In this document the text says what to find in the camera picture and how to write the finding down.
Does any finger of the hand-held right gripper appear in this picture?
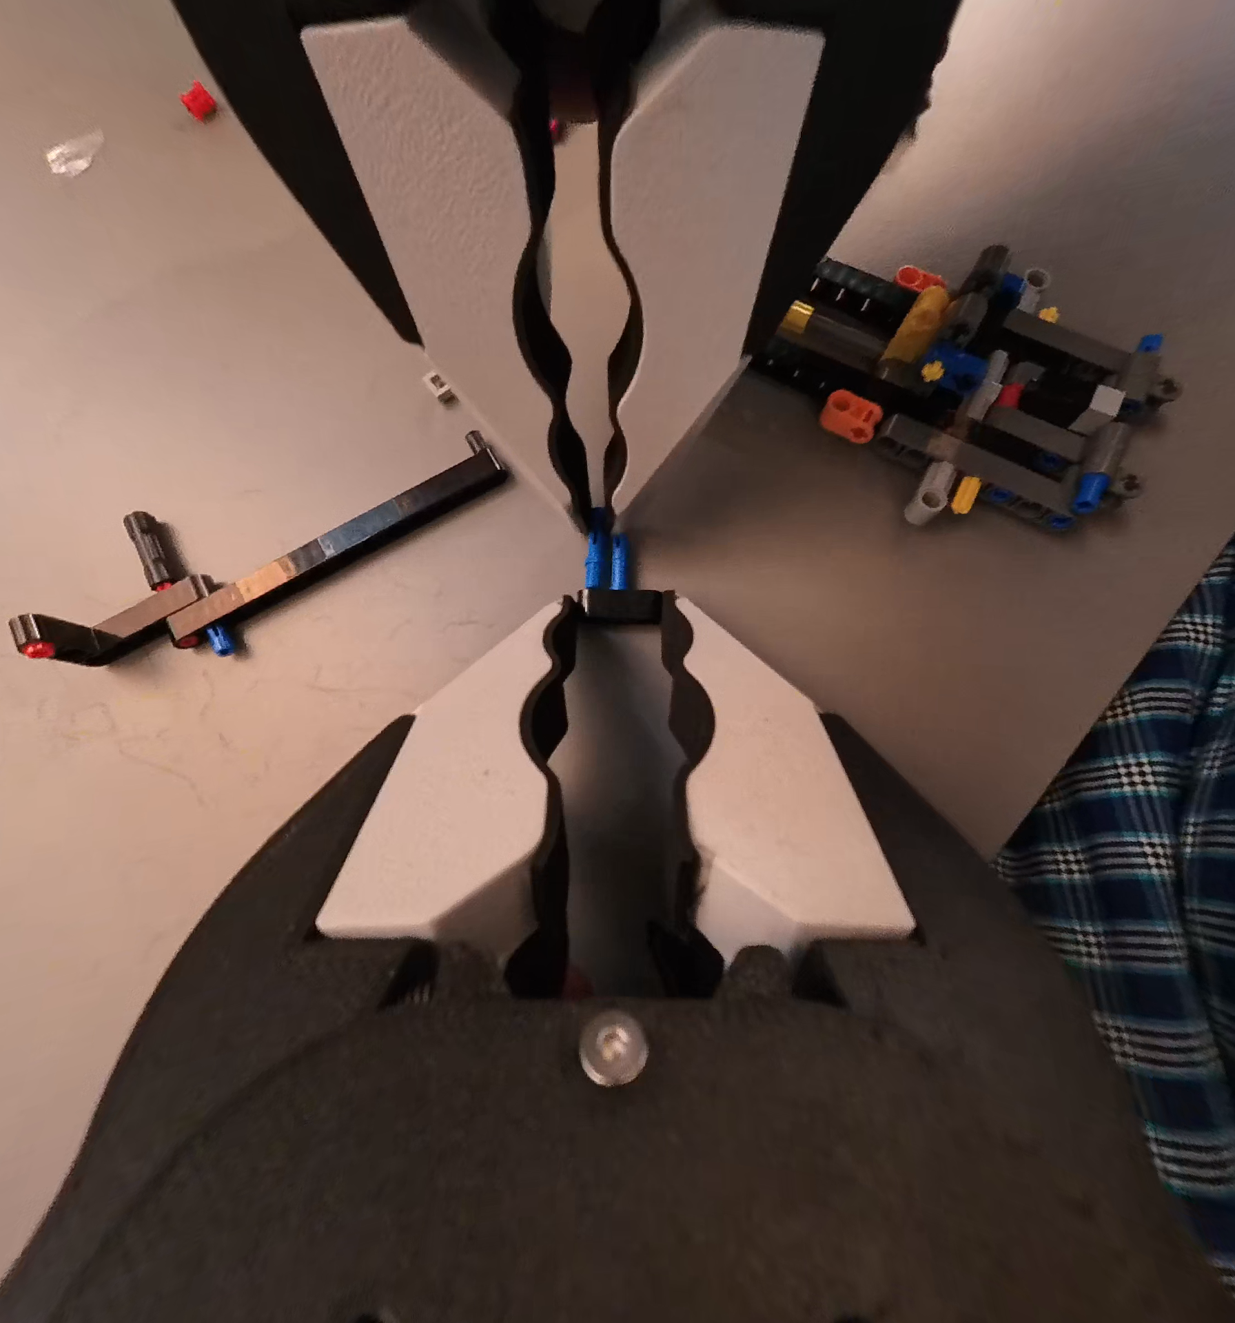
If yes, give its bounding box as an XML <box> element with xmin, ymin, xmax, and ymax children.
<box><xmin>595</xmin><ymin>0</ymin><xmax>826</xmax><ymax>517</ymax></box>
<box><xmin>301</xmin><ymin>0</ymin><xmax>597</xmax><ymax>533</ymax></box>

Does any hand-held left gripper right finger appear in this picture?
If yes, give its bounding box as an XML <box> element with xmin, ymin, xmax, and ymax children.
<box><xmin>662</xmin><ymin>591</ymin><xmax>920</xmax><ymax>998</ymax></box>

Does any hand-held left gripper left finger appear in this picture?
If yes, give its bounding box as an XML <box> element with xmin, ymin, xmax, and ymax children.
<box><xmin>314</xmin><ymin>594</ymin><xmax>584</xmax><ymax>1000</ymax></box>

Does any short black beam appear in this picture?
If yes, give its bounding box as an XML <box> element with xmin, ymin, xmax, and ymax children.
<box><xmin>577</xmin><ymin>505</ymin><xmax>678</xmax><ymax>627</ymax></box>

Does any long black lego beam assembly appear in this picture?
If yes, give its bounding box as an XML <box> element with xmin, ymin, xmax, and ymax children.
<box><xmin>8</xmin><ymin>431</ymin><xmax>511</xmax><ymax>668</ymax></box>

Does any multicolour lego chassis assembly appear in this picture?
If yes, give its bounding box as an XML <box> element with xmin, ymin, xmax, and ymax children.
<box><xmin>763</xmin><ymin>243</ymin><xmax>1184</xmax><ymax>534</ymax></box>

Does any blue plaid clothing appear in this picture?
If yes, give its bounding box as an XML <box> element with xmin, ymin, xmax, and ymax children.
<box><xmin>992</xmin><ymin>483</ymin><xmax>1235</xmax><ymax>1323</ymax></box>

